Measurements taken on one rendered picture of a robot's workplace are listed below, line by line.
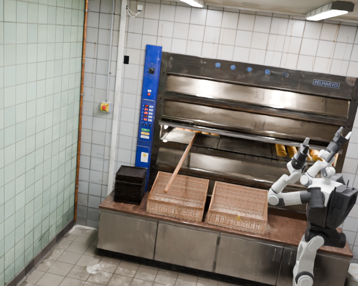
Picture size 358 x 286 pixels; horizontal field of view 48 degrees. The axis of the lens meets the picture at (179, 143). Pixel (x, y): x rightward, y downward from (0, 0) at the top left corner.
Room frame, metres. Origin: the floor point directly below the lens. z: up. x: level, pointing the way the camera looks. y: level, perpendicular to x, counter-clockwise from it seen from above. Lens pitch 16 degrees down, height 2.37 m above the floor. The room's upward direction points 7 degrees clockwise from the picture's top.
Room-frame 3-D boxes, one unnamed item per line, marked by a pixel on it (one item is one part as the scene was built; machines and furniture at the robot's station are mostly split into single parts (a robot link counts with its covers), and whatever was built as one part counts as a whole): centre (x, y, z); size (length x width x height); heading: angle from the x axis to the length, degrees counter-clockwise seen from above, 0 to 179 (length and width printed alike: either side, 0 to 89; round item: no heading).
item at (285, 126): (3.96, -0.68, 1.54); 1.79 x 0.11 x 0.19; 82
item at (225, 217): (3.69, -0.67, 0.72); 0.56 x 0.49 x 0.28; 81
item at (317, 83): (3.99, -0.68, 1.99); 1.80 x 0.08 x 0.21; 82
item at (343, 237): (2.76, -1.18, 1.00); 0.28 x 0.13 x 0.18; 85
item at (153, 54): (5.04, 0.22, 1.07); 1.93 x 0.16 x 2.15; 172
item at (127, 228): (3.70, -0.53, 0.29); 2.42 x 0.56 x 0.58; 82
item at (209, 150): (3.99, -0.68, 1.16); 1.80 x 0.06 x 0.04; 82
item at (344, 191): (2.74, -1.15, 1.26); 0.34 x 0.30 x 0.36; 140
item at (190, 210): (3.78, -0.07, 0.72); 0.56 x 0.49 x 0.28; 83
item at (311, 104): (3.96, -0.68, 1.80); 1.79 x 0.11 x 0.19; 82
